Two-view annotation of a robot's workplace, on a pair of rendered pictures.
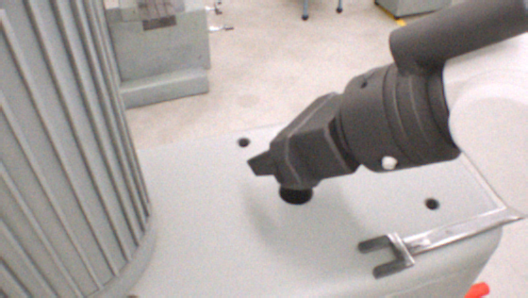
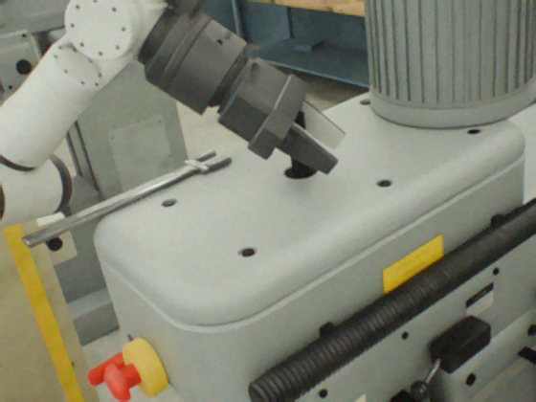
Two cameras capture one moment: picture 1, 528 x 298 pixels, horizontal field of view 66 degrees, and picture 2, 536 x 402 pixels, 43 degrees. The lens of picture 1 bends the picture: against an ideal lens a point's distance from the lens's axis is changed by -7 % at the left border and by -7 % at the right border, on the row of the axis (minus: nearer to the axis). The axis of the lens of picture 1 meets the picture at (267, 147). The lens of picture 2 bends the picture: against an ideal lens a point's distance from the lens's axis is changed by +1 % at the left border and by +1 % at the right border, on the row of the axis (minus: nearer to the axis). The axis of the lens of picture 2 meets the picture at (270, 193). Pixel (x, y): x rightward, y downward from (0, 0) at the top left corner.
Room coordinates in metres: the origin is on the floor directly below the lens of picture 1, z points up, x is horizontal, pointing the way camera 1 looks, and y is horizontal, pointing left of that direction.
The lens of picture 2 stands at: (0.93, -0.26, 2.22)
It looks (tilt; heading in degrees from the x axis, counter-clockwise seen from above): 28 degrees down; 163
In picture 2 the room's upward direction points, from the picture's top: 9 degrees counter-clockwise
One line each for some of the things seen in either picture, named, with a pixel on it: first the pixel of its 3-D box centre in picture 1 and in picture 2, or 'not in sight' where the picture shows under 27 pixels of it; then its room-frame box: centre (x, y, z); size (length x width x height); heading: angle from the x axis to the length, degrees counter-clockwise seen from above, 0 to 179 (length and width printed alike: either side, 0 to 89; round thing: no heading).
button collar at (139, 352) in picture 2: not in sight; (145, 368); (0.37, -0.25, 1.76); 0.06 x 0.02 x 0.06; 16
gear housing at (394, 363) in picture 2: not in sight; (346, 305); (0.30, 0.01, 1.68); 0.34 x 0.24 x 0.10; 106
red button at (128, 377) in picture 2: not in sight; (123, 379); (0.38, -0.27, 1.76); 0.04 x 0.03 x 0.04; 16
